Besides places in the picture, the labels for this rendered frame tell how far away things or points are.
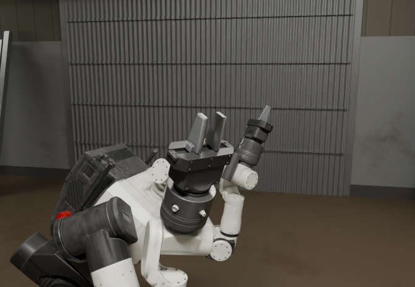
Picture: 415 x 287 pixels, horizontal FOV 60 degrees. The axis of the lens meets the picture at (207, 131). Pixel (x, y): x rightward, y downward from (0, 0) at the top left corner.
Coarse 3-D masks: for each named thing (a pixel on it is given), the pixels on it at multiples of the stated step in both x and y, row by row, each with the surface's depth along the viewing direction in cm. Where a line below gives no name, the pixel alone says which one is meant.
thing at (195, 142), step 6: (198, 114) 56; (198, 120) 56; (204, 120) 55; (198, 126) 56; (204, 126) 55; (192, 132) 57; (198, 132) 56; (204, 132) 56; (192, 138) 57; (198, 138) 56; (186, 144) 58; (192, 144) 57; (198, 144) 56; (192, 150) 57; (198, 150) 57
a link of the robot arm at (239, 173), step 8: (240, 152) 121; (232, 160) 119; (240, 160) 120; (248, 160) 120; (256, 160) 121; (232, 168) 119; (240, 168) 120; (248, 168) 121; (224, 176) 118; (232, 176) 119; (240, 176) 119; (248, 176) 117; (256, 176) 120; (240, 184) 119; (248, 184) 118
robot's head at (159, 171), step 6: (156, 162) 96; (162, 162) 94; (156, 168) 95; (162, 168) 94; (168, 168) 93; (156, 174) 95; (162, 174) 93; (156, 180) 94; (162, 180) 93; (156, 186) 97; (162, 186) 97; (162, 192) 97
